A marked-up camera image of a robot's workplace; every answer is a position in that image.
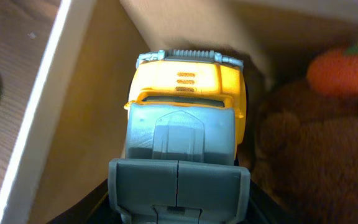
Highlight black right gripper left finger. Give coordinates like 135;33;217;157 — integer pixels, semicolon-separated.
47;179;120;224

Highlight brown plush bear toy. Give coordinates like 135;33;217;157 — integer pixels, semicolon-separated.
253;43;358;224

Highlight yellow grey toy truck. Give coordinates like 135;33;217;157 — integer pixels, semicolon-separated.
108;49;250;223

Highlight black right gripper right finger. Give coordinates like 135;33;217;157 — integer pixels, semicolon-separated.
244;181;291;224

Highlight white cardboard box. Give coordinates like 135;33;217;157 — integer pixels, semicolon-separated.
0;0;358;223

